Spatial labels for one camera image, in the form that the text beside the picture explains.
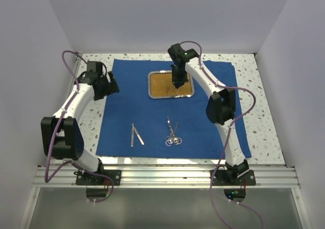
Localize blue surgical cloth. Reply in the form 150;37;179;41
95;58;252;159

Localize steel scalpel handle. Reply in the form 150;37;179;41
131;127;135;147

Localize steel forceps clamp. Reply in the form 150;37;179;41
169;121;183;146
165;137;182;147

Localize steel surgical scissors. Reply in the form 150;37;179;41
167;117;175;137

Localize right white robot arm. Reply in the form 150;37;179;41
168;43;249;185

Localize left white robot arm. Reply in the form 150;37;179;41
41;61;119;185

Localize steel tray orange liner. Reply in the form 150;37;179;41
148;70;194;99

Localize aluminium front rail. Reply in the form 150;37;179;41
32;165;300;188

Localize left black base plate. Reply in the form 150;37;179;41
74;169;122;186

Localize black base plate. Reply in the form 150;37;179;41
210;165;256;186
74;169;122;186

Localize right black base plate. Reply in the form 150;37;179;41
210;165;256;186

